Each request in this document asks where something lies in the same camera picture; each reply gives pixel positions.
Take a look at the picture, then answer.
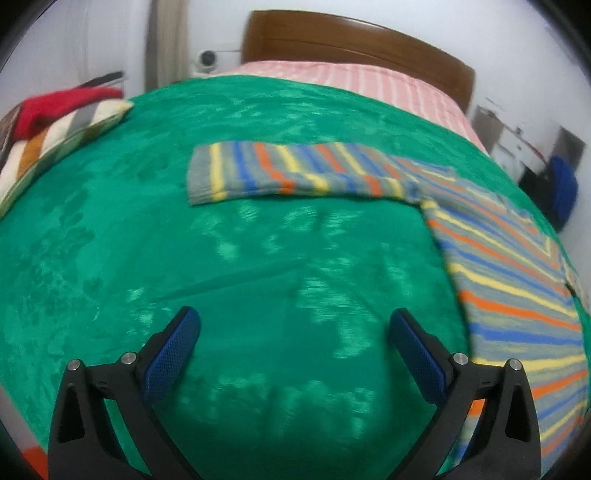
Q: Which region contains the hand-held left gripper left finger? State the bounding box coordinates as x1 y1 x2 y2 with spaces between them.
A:
47 305 202 480

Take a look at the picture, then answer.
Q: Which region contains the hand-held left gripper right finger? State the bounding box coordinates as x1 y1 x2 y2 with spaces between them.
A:
389 308 542 480

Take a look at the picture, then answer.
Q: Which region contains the striped knit sweater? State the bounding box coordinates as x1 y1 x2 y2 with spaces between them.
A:
187 141 589 474

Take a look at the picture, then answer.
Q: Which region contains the green blanket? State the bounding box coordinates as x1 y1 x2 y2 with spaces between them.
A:
0 75 591 480

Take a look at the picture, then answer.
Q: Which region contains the orange garment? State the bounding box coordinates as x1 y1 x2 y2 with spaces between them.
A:
21 445 49 480

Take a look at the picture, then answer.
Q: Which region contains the white desk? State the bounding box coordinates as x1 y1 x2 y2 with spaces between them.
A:
489 124 555 182

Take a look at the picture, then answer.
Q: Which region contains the striped pillow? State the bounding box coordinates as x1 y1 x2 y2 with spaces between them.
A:
0 98 134 217

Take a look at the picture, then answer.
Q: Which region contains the grey board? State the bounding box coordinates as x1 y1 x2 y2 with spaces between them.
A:
473 105 506 148

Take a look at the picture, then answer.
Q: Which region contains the dark book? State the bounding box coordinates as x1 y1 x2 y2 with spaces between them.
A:
0 104 24 162

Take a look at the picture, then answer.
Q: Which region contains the red cloth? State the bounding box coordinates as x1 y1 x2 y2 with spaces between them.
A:
13 87 123 140

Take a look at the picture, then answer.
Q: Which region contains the pink striped bedsheet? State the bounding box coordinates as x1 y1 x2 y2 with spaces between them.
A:
233 60 488 153

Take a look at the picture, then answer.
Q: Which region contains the white round device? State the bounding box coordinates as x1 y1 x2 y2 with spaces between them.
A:
193 50 220 75

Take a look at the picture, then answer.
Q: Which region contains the beige curtain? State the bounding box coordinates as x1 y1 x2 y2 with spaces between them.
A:
145 0 190 90

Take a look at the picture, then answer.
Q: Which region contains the brown wooden headboard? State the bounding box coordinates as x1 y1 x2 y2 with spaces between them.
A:
241 10 476 114

